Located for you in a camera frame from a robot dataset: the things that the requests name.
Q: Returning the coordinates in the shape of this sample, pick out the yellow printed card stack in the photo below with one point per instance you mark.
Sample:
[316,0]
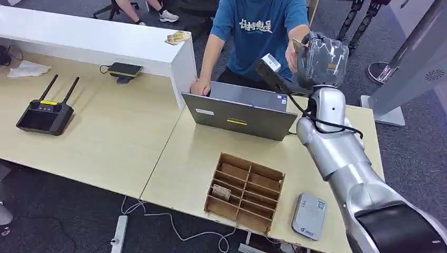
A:
[178,37]

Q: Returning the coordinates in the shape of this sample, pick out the grey flat device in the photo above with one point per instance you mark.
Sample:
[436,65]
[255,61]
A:
[309,216]

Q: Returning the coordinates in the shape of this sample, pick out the person's left hand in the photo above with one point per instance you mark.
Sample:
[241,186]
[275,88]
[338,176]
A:
[291,57]

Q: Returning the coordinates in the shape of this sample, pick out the grey pillar stand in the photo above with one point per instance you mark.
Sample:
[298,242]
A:
[415,69]

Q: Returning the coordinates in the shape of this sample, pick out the white desk partition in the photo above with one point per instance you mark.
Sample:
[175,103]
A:
[87,38]

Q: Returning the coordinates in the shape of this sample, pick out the wooden card box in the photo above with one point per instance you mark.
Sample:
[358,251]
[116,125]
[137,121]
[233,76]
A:
[246,192]

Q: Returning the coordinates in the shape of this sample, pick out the black remote controller with antennas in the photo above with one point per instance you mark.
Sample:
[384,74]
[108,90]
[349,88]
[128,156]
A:
[45,118]

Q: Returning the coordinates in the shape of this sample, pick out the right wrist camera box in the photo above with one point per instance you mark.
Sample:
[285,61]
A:
[274,73]

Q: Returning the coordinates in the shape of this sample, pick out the seated person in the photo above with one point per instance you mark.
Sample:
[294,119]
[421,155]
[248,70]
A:
[168,15]

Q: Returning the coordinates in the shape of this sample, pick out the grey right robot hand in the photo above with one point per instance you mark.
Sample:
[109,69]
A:
[323,61]

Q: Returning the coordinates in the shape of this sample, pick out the grey laptop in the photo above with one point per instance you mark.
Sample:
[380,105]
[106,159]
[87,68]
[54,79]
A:
[241,118]

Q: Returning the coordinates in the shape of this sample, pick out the white cloth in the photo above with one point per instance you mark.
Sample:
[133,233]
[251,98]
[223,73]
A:
[28,69]

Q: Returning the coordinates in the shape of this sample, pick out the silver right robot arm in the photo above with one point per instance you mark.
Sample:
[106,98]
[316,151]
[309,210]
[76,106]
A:
[349,157]

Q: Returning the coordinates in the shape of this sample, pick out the person's hand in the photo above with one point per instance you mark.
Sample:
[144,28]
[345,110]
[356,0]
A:
[291,57]
[200,87]

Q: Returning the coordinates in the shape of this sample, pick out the person's right hand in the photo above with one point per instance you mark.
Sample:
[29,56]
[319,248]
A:
[200,87]

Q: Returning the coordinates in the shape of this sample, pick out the grey chair foot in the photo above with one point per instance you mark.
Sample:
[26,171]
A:
[5,216]

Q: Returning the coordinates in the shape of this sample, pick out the black phone on stand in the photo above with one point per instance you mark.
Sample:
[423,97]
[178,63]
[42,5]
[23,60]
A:
[125,69]

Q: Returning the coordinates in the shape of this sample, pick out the round metal base stand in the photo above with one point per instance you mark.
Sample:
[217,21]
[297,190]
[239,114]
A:
[379,73]

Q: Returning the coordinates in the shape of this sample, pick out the black chair base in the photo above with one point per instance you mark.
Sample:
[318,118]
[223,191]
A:
[112,8]

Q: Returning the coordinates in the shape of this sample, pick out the black jointed robot leg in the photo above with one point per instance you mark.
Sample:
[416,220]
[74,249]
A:
[349,19]
[365,21]

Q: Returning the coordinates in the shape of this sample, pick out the white desk foot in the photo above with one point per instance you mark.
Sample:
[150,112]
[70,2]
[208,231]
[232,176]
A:
[249,248]

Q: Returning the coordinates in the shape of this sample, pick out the white power strip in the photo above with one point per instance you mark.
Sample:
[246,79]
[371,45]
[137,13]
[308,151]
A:
[120,234]

